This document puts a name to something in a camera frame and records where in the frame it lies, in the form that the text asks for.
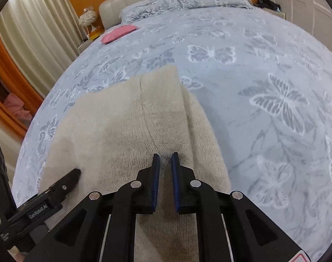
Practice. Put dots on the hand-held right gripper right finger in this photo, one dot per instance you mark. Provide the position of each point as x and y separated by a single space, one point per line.
176 185

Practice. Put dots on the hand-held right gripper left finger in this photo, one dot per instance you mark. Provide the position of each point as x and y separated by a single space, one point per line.
155 185

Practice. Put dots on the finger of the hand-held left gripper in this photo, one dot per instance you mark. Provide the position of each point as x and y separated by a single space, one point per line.
69 178

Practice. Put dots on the beige knit sweater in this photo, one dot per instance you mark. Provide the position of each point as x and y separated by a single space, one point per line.
144 120

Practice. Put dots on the crumpled pink garment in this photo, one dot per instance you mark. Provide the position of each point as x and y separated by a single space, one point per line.
17 106

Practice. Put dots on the white nightstand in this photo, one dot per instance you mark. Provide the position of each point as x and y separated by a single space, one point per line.
88 42

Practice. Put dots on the grey butterfly print duvet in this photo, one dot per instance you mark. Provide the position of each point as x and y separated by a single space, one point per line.
250 60

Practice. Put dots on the cream pleated curtain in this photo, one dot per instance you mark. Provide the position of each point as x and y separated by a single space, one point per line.
37 32

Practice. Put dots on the folded pink cloth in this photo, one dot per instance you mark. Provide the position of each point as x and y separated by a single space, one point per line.
119 34

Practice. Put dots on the white feather lamp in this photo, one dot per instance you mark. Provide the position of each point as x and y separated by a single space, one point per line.
87 17

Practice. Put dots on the black bag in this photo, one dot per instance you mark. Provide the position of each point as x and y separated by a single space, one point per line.
268 4

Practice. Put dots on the white wardrobe doors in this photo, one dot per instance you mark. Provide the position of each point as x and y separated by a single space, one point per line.
305 8

